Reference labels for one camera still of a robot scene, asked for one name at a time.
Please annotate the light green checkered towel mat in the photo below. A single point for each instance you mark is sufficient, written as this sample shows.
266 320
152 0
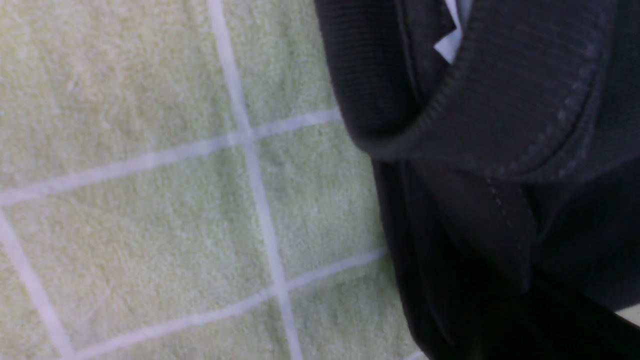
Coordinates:
178 183

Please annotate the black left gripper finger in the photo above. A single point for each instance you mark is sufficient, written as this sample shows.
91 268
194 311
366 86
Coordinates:
550 321

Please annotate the dark gray long-sleeve shirt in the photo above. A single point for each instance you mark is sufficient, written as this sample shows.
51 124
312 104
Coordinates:
504 138

